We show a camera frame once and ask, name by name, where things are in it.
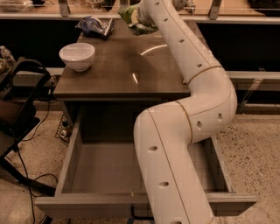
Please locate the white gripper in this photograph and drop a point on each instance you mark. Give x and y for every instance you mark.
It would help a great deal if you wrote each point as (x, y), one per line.
(141, 14)

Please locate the green jalapeno chip bag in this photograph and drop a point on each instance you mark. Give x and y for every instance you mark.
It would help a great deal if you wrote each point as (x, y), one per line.
(139, 28)

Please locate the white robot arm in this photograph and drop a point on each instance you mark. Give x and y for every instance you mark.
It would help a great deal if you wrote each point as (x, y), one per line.
(163, 133)

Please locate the blue chip bag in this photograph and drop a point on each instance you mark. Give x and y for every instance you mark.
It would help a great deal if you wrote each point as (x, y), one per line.
(93, 27)

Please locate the grey wooden cabinet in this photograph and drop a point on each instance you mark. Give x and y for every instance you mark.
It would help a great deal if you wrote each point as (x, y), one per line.
(125, 67)

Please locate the white bowl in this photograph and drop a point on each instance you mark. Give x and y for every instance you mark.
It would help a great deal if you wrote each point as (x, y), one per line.
(78, 56)

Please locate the black rolling cart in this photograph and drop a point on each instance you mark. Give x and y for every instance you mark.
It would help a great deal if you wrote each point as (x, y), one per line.
(18, 118)

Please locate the clear plastic bottle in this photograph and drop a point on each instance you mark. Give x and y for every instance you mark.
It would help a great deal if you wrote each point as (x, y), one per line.
(7, 55)

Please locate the open grey drawer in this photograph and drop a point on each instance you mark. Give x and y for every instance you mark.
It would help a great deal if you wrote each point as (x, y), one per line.
(101, 176)

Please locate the wire basket with items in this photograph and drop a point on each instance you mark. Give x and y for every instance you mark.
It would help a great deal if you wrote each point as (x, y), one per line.
(64, 131)

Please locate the black drawer handle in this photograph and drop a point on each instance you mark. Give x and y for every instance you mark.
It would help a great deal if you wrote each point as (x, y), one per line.
(138, 217)

